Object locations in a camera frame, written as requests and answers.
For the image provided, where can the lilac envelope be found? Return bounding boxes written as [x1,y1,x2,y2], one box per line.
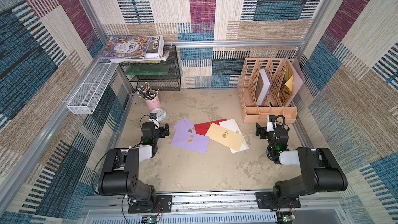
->
[171,132,210,154]
[173,117,196,134]

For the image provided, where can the cream envelope with seal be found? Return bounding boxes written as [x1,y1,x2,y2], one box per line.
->
[205,123,245,151]

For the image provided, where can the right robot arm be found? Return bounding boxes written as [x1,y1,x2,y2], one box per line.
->
[256,123,348,211]

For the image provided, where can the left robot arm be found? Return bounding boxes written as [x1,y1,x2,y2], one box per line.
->
[97,121,172,215]

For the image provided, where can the white envelope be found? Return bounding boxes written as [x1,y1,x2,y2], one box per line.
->
[219,119,249,153]

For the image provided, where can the red envelope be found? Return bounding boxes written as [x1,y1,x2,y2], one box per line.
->
[194,119,227,136]

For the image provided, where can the white round clock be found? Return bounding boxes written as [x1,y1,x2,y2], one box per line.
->
[150,107,167,122]

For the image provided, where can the pink pen cup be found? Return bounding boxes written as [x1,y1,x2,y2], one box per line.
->
[145,95,161,111]

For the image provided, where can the pens in cup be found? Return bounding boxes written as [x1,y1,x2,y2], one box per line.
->
[136,82,159,100]

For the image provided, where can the brown wanted poster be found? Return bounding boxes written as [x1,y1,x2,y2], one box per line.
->
[279,63,293,106]

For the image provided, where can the white box in organizer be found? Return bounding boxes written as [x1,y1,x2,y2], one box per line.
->
[255,67,271,106]

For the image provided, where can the yellow paper sheet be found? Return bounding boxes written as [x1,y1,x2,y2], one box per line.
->
[283,76,293,93]

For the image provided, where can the pink folder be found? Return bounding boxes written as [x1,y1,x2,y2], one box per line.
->
[284,60,305,106]

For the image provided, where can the green folder on shelf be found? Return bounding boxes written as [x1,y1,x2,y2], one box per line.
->
[124,65,170,76]

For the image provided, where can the Folio book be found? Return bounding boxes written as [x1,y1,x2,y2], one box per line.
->
[107,35,170,63]

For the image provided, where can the colourful picture book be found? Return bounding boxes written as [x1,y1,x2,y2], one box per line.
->
[99,35,152,59]

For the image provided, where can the black wire shelf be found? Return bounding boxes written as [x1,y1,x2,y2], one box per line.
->
[121,45,181,91]

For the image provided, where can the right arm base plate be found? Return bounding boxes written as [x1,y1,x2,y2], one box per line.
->
[255,191,301,211]

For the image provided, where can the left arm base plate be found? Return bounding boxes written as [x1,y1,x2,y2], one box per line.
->
[128,195,173,214]

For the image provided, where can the white wire basket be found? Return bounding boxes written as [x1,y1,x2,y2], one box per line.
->
[67,59,118,115]

